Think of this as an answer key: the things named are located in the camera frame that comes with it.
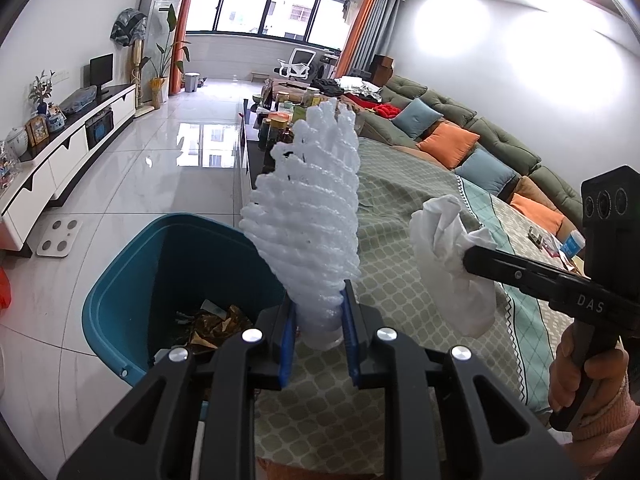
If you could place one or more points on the gold foil wrapper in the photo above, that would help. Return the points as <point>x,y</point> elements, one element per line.
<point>220,325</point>
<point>572,264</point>

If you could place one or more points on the tall potted plant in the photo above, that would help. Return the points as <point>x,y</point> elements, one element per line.
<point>160,85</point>

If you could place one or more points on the orange grey curtain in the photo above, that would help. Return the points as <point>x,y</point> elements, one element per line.
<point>365,30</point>
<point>185,25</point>

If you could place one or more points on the white standing air conditioner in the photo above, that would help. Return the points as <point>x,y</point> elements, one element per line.
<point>157,5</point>

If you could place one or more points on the white clothes pile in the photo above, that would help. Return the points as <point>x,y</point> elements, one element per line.
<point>360,87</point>

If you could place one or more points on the small white bin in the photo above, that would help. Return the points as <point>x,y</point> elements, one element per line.
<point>192,82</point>

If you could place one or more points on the person's right hand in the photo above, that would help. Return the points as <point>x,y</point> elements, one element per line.
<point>607,370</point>

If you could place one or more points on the white plastic bag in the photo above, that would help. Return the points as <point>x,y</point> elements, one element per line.
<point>450,260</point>

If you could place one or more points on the blue cushion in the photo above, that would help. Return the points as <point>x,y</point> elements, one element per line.
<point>417,119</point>
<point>487,172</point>

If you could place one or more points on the black packet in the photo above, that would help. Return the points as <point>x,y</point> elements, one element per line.
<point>536,236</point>

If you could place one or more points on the red plastic bag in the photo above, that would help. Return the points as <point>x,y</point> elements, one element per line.
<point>5,287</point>

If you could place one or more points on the blue cloth bundle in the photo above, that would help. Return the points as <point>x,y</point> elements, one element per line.
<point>79,100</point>

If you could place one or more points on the white TV cabinet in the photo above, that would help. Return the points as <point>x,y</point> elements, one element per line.
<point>60,160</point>

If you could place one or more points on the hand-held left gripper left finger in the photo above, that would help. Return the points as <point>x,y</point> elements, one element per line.
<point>286,345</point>

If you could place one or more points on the person's right forearm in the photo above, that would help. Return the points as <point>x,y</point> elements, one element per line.
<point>620,420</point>

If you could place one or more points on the cloth-covered standing fan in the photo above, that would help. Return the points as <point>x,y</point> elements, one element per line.
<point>127,27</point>

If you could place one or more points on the green sofa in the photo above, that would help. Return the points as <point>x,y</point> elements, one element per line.
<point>505,145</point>

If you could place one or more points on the window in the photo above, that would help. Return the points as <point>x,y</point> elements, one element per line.
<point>270,10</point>

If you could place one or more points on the patterned tablecloth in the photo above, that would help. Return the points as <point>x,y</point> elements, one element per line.
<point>400,200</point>

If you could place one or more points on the red packet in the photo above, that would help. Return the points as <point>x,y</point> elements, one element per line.
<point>552,247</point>

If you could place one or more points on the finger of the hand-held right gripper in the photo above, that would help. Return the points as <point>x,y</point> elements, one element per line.
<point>520,275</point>

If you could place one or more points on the picture frame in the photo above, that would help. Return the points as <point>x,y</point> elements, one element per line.
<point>37,131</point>

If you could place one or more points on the black bag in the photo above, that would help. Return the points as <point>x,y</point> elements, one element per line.
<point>327,86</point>

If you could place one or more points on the red cloth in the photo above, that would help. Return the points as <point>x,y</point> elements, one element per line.
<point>380,107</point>

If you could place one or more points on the white foam fruit net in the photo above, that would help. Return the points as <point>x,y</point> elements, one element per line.
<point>310,210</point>

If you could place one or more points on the black monitor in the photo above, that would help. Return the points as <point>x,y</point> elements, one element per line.
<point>101,71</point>

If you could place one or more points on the coffee table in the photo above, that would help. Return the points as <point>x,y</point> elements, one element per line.
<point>255,160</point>

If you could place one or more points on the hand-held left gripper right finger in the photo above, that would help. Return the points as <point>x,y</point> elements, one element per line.
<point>350,340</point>

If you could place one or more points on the blue white porcelain jar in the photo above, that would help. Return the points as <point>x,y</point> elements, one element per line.
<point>56,122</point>

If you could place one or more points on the orange cushion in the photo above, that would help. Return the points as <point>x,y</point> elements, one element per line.
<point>537,212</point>
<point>447,145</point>

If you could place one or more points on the white office chair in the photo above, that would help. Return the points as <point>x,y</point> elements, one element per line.
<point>297,62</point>

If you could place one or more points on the blue trash bin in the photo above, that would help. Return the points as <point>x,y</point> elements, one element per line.
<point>130,280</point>

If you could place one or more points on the white bathroom scale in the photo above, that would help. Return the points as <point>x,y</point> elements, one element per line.
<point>59,238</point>

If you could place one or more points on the vase with flowers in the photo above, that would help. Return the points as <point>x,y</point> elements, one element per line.
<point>41,92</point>

